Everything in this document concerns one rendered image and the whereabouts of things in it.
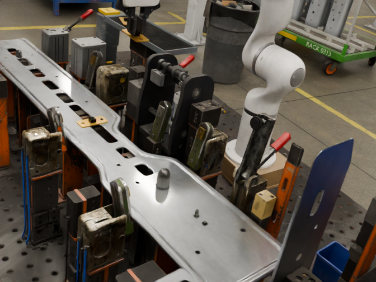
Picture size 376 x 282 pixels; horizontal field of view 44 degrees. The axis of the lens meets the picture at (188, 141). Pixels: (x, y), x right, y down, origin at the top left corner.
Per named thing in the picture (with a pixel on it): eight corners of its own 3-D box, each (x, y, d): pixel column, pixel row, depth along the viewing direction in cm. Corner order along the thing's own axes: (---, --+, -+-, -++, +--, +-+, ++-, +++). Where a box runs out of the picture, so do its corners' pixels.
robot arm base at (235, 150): (248, 135, 183) (257, 94, 174) (285, 159, 172) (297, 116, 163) (214, 149, 172) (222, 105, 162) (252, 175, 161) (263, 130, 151)
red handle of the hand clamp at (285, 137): (235, 170, 108) (281, 127, 112) (238, 175, 110) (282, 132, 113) (248, 180, 105) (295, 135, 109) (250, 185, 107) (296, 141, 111)
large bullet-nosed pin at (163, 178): (152, 189, 111) (155, 166, 108) (163, 185, 113) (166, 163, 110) (160, 196, 109) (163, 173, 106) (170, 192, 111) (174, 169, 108)
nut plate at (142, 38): (121, 30, 118) (121, 26, 118) (134, 29, 120) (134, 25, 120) (136, 42, 113) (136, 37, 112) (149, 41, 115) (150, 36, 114)
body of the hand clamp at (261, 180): (208, 278, 127) (233, 174, 109) (226, 269, 131) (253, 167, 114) (222, 293, 123) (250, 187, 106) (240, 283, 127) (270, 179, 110)
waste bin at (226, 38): (183, 69, 450) (194, -7, 414) (227, 64, 478) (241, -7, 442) (212, 90, 415) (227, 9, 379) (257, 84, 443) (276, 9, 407)
